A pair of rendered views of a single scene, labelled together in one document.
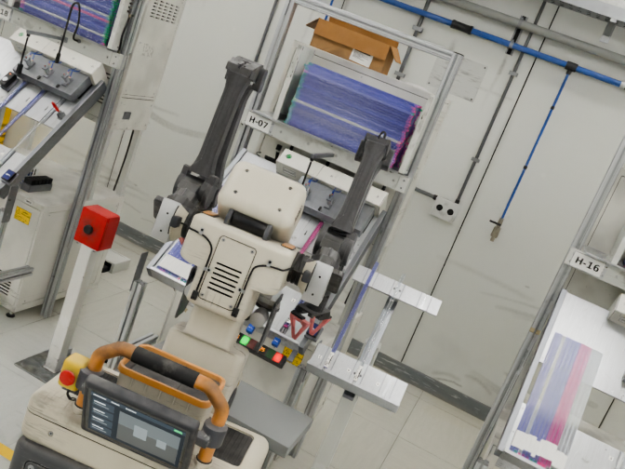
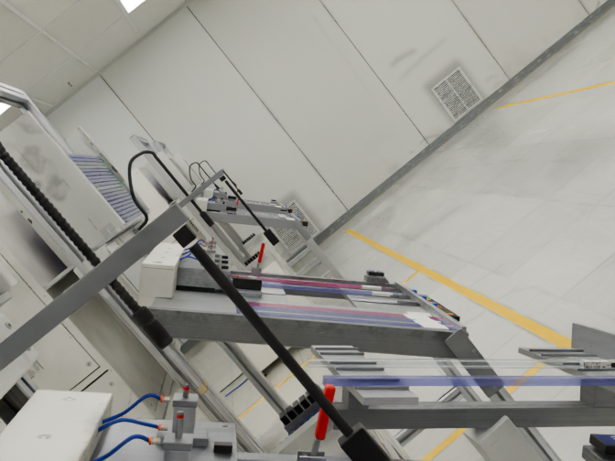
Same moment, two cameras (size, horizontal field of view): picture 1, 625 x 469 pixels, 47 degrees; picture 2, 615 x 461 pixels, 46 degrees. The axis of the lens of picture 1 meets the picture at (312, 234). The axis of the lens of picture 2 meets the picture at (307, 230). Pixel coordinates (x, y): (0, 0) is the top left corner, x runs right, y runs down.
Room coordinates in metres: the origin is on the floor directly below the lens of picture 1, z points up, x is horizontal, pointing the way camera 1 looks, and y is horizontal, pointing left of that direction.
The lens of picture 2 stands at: (2.81, 0.62, 1.35)
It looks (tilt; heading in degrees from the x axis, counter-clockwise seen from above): 8 degrees down; 253
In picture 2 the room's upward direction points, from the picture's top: 39 degrees counter-clockwise
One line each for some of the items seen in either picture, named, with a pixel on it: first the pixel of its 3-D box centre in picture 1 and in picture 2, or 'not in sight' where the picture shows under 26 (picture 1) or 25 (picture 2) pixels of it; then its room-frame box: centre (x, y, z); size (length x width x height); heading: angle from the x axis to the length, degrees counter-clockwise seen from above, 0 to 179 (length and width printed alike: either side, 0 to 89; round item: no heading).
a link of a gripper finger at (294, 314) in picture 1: (301, 324); not in sight; (1.99, -0.07, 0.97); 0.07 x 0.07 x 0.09; 61
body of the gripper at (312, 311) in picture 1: (316, 301); not in sight; (2.02, -0.09, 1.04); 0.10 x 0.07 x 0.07; 151
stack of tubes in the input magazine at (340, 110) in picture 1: (352, 114); not in sight; (2.99, 0.03, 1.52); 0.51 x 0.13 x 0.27; 75
